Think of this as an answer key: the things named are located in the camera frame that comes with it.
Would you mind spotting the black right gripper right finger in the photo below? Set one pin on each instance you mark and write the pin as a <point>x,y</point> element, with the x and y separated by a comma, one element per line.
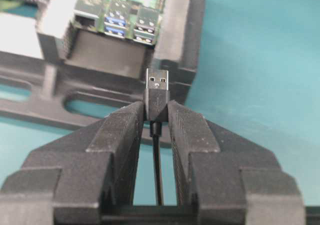
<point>229,179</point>

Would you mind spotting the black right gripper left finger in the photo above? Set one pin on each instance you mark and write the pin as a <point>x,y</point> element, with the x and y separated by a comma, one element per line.
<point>71,180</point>

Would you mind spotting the black USB cable plug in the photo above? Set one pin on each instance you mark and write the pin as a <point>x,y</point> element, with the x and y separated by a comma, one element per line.
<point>156,97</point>

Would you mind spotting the green PCB board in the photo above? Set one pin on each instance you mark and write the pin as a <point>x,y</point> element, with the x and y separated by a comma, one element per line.
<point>136,20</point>

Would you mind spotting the black metal bench vise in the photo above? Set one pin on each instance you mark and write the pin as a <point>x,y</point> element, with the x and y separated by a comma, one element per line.
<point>58,63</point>

